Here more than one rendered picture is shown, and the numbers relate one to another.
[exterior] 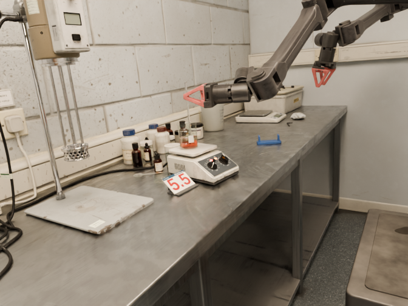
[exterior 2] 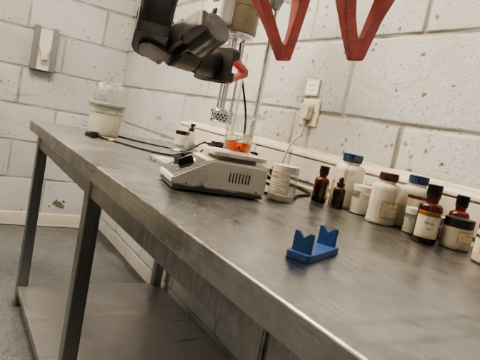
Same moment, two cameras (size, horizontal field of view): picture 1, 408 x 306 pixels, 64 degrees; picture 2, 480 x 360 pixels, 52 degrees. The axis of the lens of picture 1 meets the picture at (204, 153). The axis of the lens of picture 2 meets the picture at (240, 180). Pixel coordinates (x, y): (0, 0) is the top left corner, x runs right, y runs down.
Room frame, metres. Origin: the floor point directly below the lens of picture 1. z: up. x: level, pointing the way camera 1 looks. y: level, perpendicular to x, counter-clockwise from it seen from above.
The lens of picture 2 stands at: (1.53, -0.91, 0.91)
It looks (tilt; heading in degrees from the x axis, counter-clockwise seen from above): 7 degrees down; 116
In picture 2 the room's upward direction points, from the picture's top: 11 degrees clockwise
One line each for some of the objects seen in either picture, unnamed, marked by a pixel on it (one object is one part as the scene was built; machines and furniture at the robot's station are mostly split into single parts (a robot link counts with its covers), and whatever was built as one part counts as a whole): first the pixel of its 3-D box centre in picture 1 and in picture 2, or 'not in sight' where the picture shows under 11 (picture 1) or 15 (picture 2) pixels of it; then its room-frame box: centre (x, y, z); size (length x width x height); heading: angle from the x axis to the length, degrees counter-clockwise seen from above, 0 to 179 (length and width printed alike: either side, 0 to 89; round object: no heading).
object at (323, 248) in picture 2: (268, 139); (315, 242); (1.35, -0.28, 0.77); 0.10 x 0.03 x 0.04; 84
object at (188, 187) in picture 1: (180, 182); not in sight; (0.91, 0.08, 0.77); 0.09 x 0.06 x 0.04; 141
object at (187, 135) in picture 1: (187, 136); (240, 134); (1.05, 0.05, 0.88); 0.07 x 0.06 x 0.08; 63
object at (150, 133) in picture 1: (155, 137); (413, 201); (1.41, 0.21, 0.81); 0.06 x 0.06 x 0.11
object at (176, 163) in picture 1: (200, 162); (217, 171); (1.03, 0.02, 0.79); 0.22 x 0.13 x 0.08; 47
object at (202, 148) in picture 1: (192, 149); (233, 153); (1.05, 0.04, 0.83); 0.12 x 0.12 x 0.01; 47
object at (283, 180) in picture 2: (173, 155); (283, 183); (1.14, 0.11, 0.79); 0.06 x 0.06 x 0.08
